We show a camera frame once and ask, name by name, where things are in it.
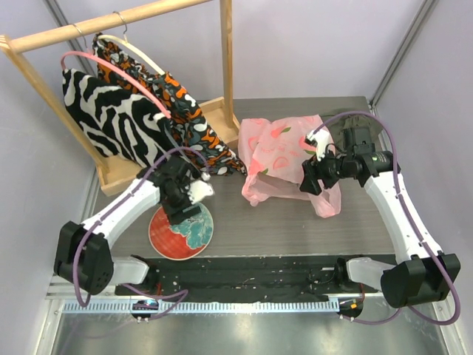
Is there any wooden clothes rack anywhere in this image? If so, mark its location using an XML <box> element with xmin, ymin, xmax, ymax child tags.
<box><xmin>1</xmin><ymin>0</ymin><xmax>240</xmax><ymax>196</ymax></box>

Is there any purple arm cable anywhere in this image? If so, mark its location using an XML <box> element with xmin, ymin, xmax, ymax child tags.
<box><xmin>305</xmin><ymin>110</ymin><xmax>462</xmax><ymax>326</ymax></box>
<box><xmin>75</xmin><ymin>146</ymin><xmax>212</xmax><ymax>321</ymax></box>

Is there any cream plastic hanger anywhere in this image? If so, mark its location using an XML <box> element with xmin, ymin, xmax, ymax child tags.
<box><xmin>98</xmin><ymin>34</ymin><xmax>166</xmax><ymax>75</ymax></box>

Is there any pink plastic hanger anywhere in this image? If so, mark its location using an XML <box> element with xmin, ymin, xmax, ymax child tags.
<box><xmin>60</xmin><ymin>50</ymin><xmax>171</xmax><ymax>118</ymax></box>

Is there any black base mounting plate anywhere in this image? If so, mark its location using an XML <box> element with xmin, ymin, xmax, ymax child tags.
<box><xmin>135</xmin><ymin>255</ymin><xmax>375</xmax><ymax>303</ymax></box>

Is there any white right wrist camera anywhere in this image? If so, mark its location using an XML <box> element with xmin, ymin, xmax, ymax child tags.
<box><xmin>304</xmin><ymin>129</ymin><xmax>332</xmax><ymax>161</ymax></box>

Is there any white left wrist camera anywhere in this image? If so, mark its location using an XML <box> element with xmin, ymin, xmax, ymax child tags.
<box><xmin>187</xmin><ymin>172</ymin><xmax>215</xmax><ymax>205</ymax></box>

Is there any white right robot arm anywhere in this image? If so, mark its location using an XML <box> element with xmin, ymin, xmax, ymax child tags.
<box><xmin>299</xmin><ymin>127</ymin><xmax>460</xmax><ymax>308</ymax></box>

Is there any olive green cloth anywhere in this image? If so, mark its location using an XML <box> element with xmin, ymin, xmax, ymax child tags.
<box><xmin>327</xmin><ymin>114</ymin><xmax>382</xmax><ymax>148</ymax></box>

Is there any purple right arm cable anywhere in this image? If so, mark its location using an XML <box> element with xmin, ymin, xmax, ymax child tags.
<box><xmin>305</xmin><ymin>110</ymin><xmax>462</xmax><ymax>326</ymax></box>

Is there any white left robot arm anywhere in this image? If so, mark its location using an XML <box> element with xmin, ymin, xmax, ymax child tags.
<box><xmin>53</xmin><ymin>156</ymin><xmax>214</xmax><ymax>295</ymax></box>

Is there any red and teal plate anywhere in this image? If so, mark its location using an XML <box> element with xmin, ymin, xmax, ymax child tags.
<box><xmin>149</xmin><ymin>203</ymin><xmax>214</xmax><ymax>261</ymax></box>

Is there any pink plastic bag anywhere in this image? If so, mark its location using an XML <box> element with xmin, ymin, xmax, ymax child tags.
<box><xmin>238</xmin><ymin>115</ymin><xmax>341</xmax><ymax>218</ymax></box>

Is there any orange black patterned garment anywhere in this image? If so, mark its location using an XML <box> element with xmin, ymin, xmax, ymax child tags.
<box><xmin>92</xmin><ymin>33</ymin><xmax>247</xmax><ymax>175</ymax></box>

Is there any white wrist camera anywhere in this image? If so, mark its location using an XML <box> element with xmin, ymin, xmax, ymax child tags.
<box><xmin>187</xmin><ymin>172</ymin><xmax>215</xmax><ymax>205</ymax></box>
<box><xmin>304</xmin><ymin>129</ymin><xmax>332</xmax><ymax>161</ymax></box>

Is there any white perforated cable tray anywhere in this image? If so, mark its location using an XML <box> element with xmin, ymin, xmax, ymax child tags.
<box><xmin>62</xmin><ymin>297</ymin><xmax>339</xmax><ymax>314</ymax></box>

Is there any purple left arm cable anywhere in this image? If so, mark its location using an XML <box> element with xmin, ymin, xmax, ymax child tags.
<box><xmin>75</xmin><ymin>146</ymin><xmax>212</xmax><ymax>321</ymax></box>

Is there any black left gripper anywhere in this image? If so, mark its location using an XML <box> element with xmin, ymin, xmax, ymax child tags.
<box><xmin>160</xmin><ymin>178</ymin><xmax>200</xmax><ymax>225</ymax></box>

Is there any black white zebra garment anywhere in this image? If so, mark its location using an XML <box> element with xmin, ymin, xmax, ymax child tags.
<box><xmin>62</xmin><ymin>69</ymin><xmax>179</xmax><ymax>167</ymax></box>

